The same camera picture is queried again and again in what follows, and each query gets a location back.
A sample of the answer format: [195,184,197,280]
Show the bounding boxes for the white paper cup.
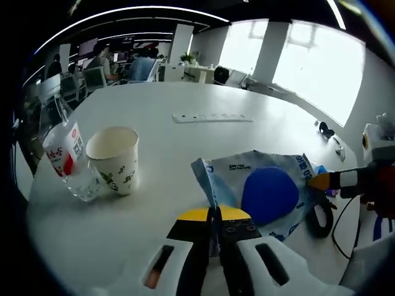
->
[85,125,140,197]

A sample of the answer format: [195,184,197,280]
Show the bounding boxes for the clear water bottle red label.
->
[41,95,102,203]

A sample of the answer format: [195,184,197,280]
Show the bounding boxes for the small white device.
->
[335,137,347,161]

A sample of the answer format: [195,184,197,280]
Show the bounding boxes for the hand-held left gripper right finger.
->
[215,205,310,296]

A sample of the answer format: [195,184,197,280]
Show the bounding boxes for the white blue printed clothing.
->
[339,212,395,289]

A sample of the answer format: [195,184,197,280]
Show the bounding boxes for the white power strip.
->
[172,112,254,123]

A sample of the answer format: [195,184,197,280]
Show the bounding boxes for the white Deeyeo plastic bag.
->
[190,150,318,244]

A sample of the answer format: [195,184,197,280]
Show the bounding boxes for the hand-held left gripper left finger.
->
[141,207,214,296]

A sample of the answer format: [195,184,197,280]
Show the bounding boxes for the background computer monitor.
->
[78,38,98,56]

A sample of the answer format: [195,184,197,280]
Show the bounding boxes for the white office chair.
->
[144,60,163,83]

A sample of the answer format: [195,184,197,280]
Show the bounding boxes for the small black device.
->
[318,121,336,138]

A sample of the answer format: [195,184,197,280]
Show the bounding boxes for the white round table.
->
[26,80,367,296]

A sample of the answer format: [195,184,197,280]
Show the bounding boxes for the blue tissue pack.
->
[311,165,339,198]

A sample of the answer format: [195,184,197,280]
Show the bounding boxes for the white background desk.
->
[160,63,217,84]

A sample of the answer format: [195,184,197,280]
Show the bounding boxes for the black office chair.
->
[214,66,231,86]

